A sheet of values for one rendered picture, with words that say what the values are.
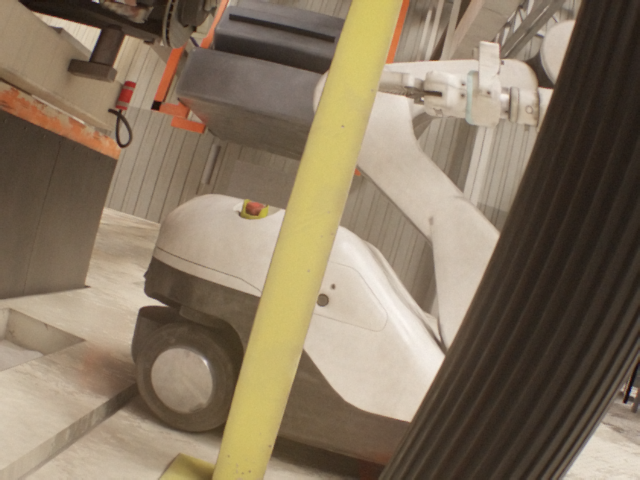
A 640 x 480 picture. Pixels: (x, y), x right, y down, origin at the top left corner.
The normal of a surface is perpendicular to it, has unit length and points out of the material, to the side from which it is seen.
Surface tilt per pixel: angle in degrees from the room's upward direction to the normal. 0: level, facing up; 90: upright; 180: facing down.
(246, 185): 90
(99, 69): 90
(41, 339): 90
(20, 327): 90
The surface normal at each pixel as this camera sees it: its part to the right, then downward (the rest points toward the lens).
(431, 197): -0.11, -0.06
